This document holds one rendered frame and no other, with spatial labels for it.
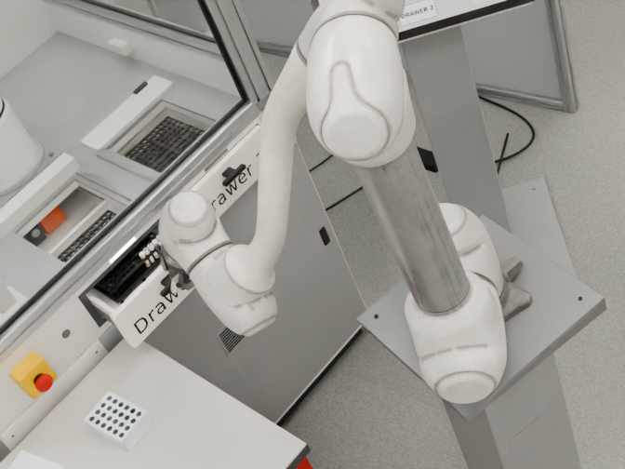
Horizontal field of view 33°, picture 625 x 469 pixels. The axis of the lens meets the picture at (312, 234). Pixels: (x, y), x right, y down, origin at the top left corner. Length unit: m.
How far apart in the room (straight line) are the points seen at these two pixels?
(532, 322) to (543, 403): 0.31
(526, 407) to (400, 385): 0.81
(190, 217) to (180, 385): 0.55
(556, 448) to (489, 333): 0.75
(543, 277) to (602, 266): 1.06
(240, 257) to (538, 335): 0.62
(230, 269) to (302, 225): 0.96
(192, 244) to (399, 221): 0.45
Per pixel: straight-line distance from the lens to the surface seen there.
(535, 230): 3.34
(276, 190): 1.79
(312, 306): 2.97
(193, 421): 2.27
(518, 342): 2.12
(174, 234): 1.92
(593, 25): 4.12
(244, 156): 2.56
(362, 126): 1.44
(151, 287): 2.33
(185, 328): 2.65
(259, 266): 1.86
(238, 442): 2.19
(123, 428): 2.29
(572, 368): 3.04
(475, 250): 1.99
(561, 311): 2.15
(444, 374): 1.86
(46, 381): 2.35
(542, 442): 2.50
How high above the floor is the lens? 2.47
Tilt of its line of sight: 43 degrees down
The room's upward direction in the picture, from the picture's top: 24 degrees counter-clockwise
